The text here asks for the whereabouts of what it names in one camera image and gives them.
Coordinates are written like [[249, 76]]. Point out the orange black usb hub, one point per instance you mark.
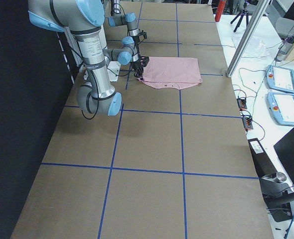
[[247, 122], [242, 103]]

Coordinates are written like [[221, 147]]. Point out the red cylinder bottle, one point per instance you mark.
[[219, 10]]

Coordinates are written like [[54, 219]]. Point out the black camera tripod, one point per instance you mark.
[[243, 13]]

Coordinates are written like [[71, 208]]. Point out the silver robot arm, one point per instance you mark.
[[119, 18], [85, 19]]

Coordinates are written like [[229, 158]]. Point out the clear plastic bag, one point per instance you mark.
[[256, 48]]

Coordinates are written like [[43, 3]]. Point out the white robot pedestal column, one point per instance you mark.
[[113, 67]]

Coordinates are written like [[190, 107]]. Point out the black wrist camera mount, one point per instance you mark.
[[144, 60], [143, 34]]

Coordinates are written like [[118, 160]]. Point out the blue teach pendant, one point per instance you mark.
[[280, 79], [281, 106]]

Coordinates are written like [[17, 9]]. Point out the lower orange black usb hub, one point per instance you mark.
[[247, 122]]

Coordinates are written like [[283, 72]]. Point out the upper orange black usb hub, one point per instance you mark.
[[242, 103]]

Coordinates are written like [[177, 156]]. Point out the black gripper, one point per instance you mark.
[[137, 66], [136, 39]]

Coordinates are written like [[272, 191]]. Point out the pink printed t-shirt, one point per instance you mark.
[[171, 72]]

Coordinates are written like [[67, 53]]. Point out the lower blue teach pendant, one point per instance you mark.
[[281, 106]]

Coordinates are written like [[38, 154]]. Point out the upper blue teach pendant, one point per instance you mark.
[[280, 79]]

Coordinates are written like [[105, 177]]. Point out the black box with label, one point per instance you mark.
[[262, 162]]

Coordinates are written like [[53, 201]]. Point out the aluminium frame post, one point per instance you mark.
[[253, 23]]

